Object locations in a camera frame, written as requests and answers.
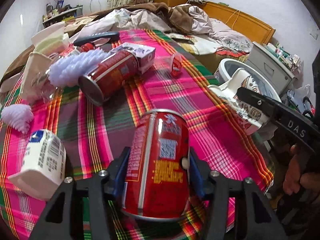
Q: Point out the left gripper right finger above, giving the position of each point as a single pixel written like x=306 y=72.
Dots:
x=254 y=217

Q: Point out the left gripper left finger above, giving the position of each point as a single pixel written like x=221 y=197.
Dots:
x=62 y=217

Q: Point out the red drink can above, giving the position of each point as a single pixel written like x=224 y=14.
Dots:
x=156 y=185
x=100 y=82

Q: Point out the red jelly cup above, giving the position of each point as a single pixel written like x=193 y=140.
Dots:
x=176 y=64

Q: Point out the purple milk carton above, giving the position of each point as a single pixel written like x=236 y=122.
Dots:
x=144 y=54

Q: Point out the white trash bin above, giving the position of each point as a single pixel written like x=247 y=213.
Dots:
x=228 y=67

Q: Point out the right hand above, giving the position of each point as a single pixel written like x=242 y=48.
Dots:
x=294 y=179

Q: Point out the white blue milk carton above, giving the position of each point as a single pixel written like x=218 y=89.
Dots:
x=43 y=166

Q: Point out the grey drawer cabinet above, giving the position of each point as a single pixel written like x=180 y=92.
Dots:
x=264 y=62

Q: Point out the items on cabinet top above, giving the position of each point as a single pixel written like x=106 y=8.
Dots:
x=291 y=61

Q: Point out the pink plaid blanket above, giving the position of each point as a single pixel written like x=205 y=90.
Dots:
x=93 y=136

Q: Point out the wooden bed headboard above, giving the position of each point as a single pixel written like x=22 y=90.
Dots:
x=253 y=28

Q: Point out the floral bed sheet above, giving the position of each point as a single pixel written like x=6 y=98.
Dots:
x=207 y=52

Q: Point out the clear plastic bottle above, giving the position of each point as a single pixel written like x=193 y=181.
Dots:
x=47 y=79

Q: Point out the brown blanket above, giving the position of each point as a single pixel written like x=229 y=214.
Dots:
x=176 y=17

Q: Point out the tissue pack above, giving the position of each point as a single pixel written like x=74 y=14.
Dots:
x=51 y=40

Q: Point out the dark blue glasses case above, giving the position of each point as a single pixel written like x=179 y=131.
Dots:
x=111 y=35

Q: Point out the pale pink duvet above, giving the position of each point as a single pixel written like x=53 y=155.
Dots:
x=202 y=25

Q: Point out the white shelf with items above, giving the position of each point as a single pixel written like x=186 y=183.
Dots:
x=64 y=16

